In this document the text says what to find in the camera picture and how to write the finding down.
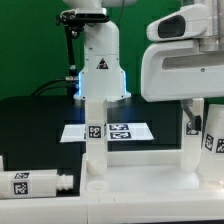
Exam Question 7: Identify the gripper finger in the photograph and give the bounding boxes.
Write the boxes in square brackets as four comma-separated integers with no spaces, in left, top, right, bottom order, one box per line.
[181,99,202,131]

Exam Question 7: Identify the white L-shaped obstacle wall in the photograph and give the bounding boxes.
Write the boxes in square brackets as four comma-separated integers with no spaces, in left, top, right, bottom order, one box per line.
[0,155,224,224]

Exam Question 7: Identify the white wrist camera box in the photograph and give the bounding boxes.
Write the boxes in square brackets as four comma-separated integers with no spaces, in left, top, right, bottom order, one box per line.
[147,4,208,42]

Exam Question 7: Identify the black cables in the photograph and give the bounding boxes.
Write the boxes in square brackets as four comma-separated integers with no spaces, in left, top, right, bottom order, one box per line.
[31,77,78,98]

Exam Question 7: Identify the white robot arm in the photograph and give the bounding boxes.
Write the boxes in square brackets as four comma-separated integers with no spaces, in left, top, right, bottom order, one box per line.
[60,0,224,131]

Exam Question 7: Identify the black camera on stand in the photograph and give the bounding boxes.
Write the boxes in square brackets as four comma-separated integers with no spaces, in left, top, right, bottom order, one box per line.
[55,8,110,96]

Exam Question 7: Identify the white marker sheet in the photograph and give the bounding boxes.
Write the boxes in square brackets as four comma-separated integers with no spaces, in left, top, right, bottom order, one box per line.
[60,123,154,143]

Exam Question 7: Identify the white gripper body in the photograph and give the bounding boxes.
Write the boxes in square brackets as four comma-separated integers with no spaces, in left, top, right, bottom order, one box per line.
[141,40,224,102]

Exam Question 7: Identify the white desk top tray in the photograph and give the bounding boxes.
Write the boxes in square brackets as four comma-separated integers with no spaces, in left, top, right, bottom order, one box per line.
[80,150,224,201]

